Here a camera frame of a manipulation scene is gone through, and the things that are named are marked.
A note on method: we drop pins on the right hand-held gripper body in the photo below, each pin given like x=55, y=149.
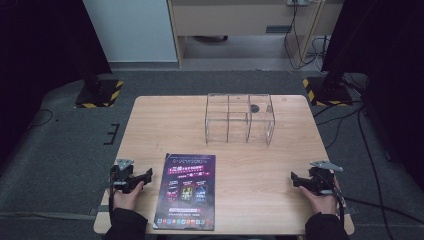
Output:
x=321, y=178

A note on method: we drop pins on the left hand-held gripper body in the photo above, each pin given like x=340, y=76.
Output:
x=122, y=173

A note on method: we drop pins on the dark purple magazine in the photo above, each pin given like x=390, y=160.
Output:
x=186, y=191

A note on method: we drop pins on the clear acrylic divided organizer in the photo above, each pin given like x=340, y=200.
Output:
x=240, y=118

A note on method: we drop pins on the person's left hand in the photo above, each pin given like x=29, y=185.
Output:
x=126, y=199

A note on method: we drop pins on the person's right hand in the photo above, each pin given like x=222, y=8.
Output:
x=321, y=201

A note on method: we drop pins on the black floor tape mark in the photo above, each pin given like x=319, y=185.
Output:
x=111, y=134

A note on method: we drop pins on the grey tape strip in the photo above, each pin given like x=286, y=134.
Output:
x=351, y=210
x=95, y=210

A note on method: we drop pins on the black yellow striped stand base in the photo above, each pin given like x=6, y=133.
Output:
x=328, y=93
x=98, y=95

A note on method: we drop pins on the black round table grommet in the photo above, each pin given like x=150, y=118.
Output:
x=255, y=107

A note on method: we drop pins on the white panel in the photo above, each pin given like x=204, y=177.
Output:
x=133, y=30

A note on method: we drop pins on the black curtain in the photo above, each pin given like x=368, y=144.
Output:
x=43, y=50
x=390, y=50

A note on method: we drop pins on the light wooden desk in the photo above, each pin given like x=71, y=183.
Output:
x=240, y=18

